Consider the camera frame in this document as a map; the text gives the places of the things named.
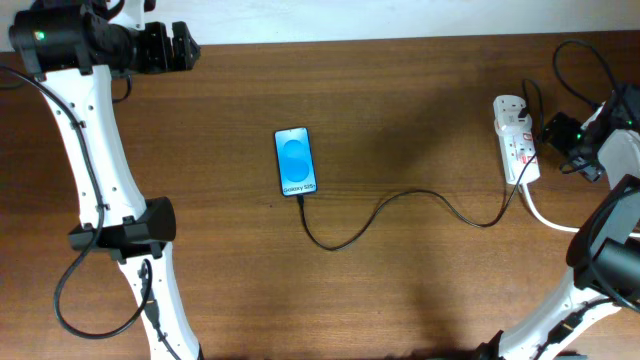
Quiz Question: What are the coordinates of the black charger cable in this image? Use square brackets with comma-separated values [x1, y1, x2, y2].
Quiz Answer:
[297, 78, 545, 252]

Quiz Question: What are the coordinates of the blue Galaxy smartphone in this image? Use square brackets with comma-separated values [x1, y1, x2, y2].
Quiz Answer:
[274, 127, 317, 197]

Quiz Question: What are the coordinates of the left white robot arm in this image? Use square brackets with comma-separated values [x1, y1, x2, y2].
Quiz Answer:
[9, 1, 203, 359]

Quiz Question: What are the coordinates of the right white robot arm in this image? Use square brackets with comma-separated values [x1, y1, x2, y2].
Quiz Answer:
[472, 84, 639, 359]

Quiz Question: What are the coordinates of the white charger plug adapter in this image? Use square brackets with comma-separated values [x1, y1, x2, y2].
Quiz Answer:
[494, 110, 532, 137]

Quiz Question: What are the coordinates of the white power strip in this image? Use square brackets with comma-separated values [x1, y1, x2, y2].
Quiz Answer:
[493, 95, 540, 185]

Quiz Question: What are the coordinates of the white power strip cord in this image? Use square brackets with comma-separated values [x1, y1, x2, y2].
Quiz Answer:
[519, 182, 640, 239]

